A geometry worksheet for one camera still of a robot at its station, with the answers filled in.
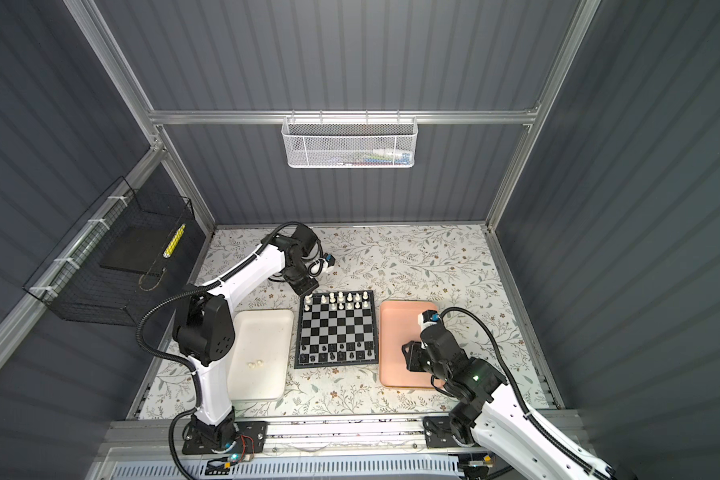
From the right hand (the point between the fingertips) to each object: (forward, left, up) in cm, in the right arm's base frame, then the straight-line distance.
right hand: (408, 350), depth 78 cm
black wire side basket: (+18, +70, +21) cm, 75 cm away
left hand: (+19, +30, 0) cm, 35 cm away
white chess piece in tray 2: (-1, +44, -7) cm, 45 cm away
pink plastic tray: (+14, +1, -12) cm, 18 cm away
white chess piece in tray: (-1, +42, -7) cm, 43 cm away
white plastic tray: (+8, +43, -8) cm, 44 cm away
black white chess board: (+10, +21, -8) cm, 25 cm away
